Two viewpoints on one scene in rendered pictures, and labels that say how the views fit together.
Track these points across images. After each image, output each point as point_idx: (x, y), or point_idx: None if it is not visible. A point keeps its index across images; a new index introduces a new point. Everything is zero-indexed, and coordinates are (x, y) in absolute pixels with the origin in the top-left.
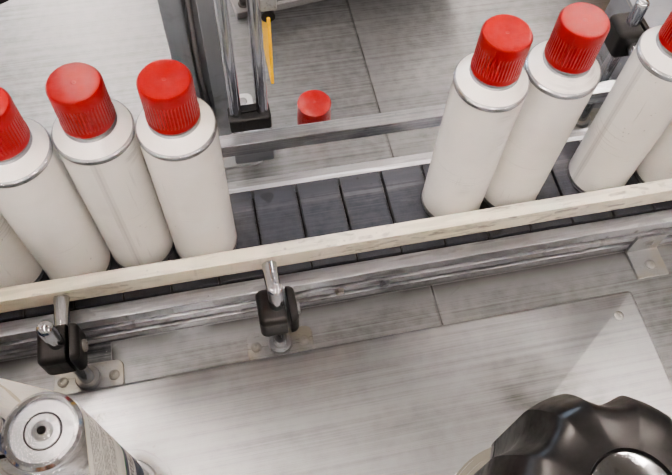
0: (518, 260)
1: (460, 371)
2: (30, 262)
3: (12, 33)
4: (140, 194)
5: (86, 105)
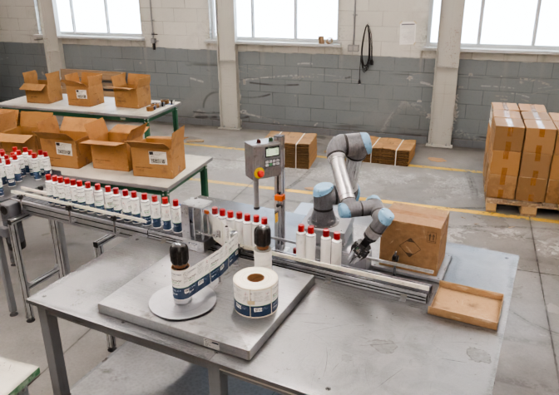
0: (305, 271)
1: (282, 271)
2: (242, 243)
3: None
4: None
5: (255, 217)
